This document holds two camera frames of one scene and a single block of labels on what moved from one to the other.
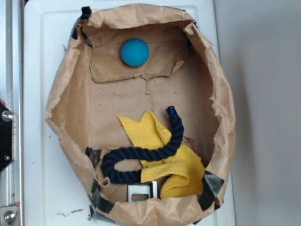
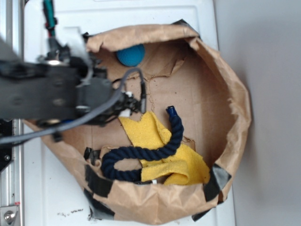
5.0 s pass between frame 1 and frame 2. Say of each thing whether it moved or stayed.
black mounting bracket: stayed
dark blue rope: stayed
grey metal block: moved
